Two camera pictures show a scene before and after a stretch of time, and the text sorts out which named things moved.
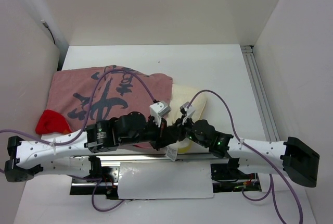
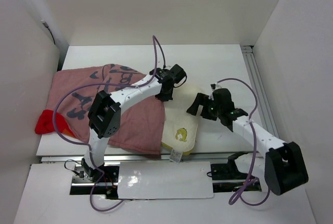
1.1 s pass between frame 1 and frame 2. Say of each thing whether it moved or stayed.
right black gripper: moved
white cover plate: stayed
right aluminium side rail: stayed
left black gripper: moved
